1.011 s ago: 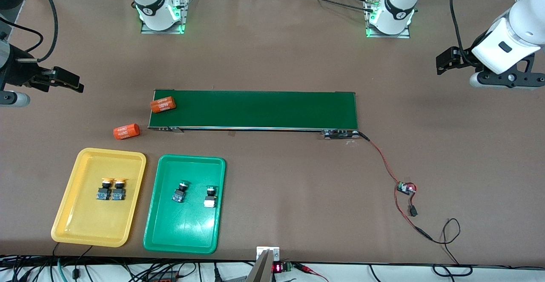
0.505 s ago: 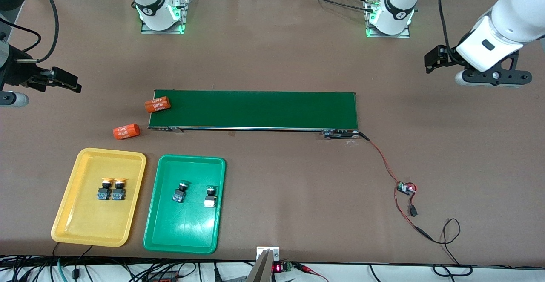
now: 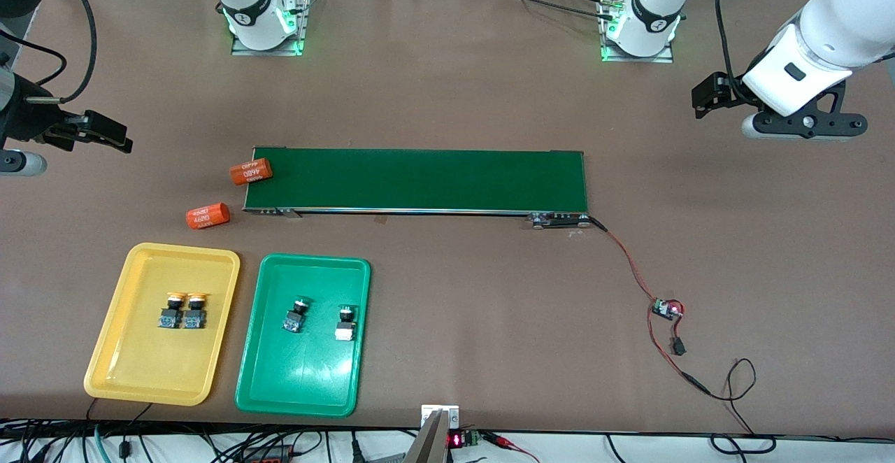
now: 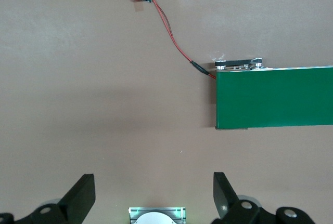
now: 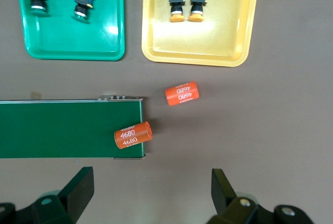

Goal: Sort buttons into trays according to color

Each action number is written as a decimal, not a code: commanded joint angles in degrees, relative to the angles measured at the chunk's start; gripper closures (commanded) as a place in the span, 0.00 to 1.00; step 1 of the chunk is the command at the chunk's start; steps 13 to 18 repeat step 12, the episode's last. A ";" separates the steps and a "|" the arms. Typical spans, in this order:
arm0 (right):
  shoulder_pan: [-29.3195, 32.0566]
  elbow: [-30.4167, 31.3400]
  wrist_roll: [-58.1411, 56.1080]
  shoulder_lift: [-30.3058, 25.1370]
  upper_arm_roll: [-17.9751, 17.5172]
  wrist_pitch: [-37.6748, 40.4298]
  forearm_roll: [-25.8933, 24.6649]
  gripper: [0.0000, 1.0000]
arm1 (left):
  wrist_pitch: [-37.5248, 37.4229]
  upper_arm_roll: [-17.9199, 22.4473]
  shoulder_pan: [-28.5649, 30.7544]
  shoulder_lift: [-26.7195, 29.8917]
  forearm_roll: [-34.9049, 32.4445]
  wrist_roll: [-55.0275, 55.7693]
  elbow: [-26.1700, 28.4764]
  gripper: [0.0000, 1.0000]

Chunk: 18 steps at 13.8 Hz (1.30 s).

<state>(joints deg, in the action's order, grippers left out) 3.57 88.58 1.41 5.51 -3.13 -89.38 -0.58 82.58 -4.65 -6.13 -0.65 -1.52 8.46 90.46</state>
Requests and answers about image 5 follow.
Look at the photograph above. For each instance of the orange cylinder white print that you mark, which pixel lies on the orange cylinder white print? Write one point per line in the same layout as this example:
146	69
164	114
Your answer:
182	93
133	135

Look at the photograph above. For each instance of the green conveyor belt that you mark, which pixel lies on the green conveyor belt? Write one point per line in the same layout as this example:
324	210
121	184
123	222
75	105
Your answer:
65	130

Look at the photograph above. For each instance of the yellow plastic tray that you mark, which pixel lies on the yellow plastic tray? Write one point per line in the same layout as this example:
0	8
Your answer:
200	44

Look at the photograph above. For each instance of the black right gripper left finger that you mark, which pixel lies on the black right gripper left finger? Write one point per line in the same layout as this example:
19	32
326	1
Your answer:
70	198

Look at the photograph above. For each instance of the green plastic tray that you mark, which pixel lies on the green plastic tray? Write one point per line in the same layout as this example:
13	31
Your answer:
67	39

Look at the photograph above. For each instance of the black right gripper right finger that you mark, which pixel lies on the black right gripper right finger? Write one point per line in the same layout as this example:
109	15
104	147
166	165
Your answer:
234	203

